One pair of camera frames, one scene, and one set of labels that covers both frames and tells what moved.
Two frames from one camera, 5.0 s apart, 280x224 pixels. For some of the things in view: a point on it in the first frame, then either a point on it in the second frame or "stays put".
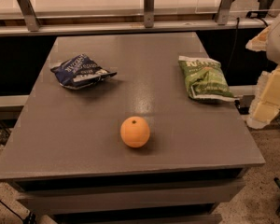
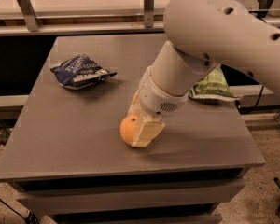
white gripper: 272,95 -> 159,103
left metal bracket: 27,8 stays put
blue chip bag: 80,71 stays put
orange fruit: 134,132 stays put
